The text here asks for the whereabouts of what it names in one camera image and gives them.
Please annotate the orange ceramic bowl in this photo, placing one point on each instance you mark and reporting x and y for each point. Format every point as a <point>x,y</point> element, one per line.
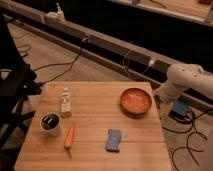
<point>135,101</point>

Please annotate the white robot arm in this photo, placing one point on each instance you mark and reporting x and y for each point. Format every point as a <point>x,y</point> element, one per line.
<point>181,77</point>

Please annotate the small clear glue bottle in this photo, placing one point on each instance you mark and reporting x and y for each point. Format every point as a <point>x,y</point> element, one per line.
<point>65,103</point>

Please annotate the blue sponge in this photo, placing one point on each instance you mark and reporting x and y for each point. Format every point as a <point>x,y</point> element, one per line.
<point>113,141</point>

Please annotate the orange carrot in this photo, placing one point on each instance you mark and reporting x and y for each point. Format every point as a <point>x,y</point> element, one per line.
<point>69,140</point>

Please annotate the white cup with dark contents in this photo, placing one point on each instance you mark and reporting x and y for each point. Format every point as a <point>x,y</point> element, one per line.
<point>50,124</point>

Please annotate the blue power box on floor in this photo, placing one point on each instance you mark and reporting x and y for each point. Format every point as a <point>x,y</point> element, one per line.
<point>179,109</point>

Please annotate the black tripod stand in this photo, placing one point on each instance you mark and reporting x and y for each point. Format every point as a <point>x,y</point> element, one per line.
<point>17,82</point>

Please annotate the long metal rail beam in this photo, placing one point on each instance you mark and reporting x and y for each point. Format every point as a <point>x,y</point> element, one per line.
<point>151,40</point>

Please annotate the white object on rail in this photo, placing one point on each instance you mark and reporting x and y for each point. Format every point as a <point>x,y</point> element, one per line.
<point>58,15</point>

